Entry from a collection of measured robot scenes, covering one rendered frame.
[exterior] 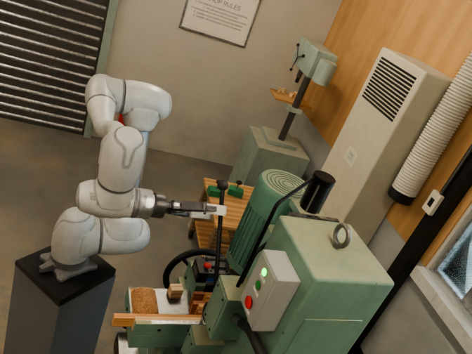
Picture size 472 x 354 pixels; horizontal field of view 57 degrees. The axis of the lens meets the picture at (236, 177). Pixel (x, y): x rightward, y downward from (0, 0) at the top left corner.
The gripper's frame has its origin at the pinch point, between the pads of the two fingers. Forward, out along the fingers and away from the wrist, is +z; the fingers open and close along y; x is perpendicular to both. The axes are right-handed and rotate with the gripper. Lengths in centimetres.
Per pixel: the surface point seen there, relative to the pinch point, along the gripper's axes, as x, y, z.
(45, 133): 96, -296, -57
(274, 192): 4.0, 24.6, 7.7
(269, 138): 97, -187, 119
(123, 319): -34.9, -17.3, -21.2
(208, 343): -38.0, 7.9, -1.7
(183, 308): -31.7, -25.3, 1.1
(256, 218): -2.6, 16.4, 6.7
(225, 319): -30.0, 21.4, -3.0
